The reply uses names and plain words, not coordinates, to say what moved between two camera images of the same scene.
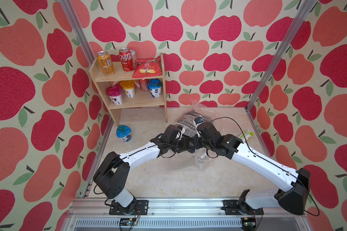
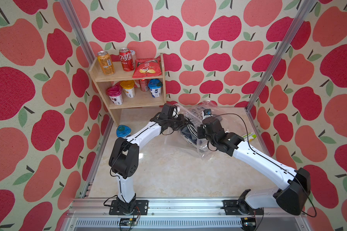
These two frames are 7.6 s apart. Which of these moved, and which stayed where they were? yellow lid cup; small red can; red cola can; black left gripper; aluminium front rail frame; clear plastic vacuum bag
Moved: black left gripper; clear plastic vacuum bag
Stayed: small red can; yellow lid cup; red cola can; aluminium front rail frame
